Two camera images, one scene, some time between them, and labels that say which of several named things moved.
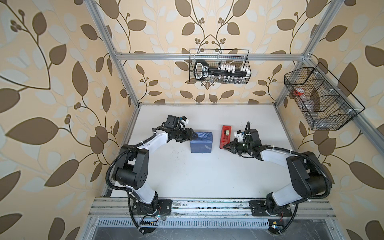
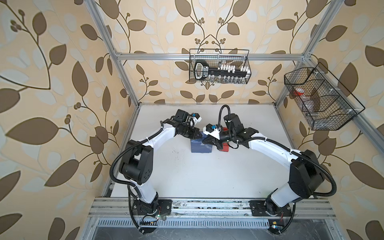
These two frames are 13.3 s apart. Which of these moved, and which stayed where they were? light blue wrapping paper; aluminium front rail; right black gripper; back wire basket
Moved: right black gripper
Stayed: light blue wrapping paper; back wire basket; aluminium front rail
